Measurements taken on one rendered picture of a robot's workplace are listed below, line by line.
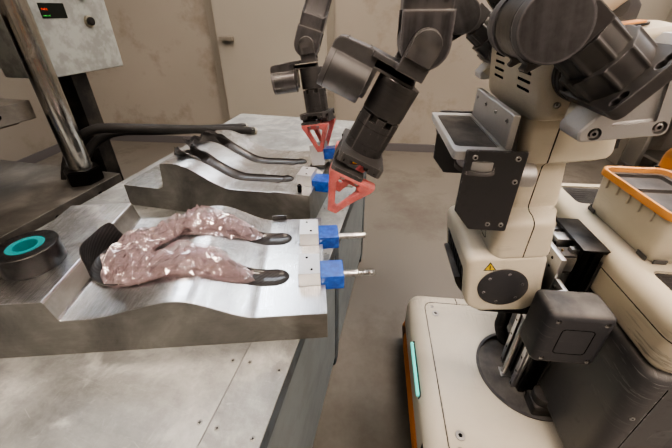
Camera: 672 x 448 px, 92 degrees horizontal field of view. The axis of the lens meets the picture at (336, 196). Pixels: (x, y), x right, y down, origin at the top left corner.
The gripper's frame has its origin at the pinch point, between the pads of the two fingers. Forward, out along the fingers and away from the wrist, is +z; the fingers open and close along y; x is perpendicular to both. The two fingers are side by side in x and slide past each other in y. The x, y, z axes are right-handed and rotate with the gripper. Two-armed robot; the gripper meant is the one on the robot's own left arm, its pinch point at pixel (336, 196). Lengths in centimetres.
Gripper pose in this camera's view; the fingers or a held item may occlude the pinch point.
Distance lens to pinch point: 51.8
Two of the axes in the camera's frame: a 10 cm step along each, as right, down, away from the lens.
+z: -4.3, 7.7, 4.8
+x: 9.0, 4.2, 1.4
